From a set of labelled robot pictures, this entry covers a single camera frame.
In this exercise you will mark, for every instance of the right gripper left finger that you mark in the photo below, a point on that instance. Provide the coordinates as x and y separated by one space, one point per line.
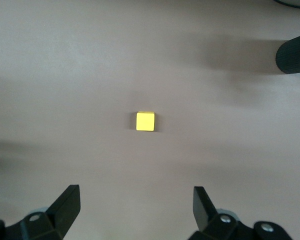
62 215

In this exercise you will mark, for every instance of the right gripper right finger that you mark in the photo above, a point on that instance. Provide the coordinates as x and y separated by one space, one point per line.
207 220

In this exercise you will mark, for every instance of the black foam cylinder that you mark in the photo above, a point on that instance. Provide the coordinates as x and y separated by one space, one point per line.
293 53

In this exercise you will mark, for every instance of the yellow cube block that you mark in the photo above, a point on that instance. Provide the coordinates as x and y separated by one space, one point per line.
145 121

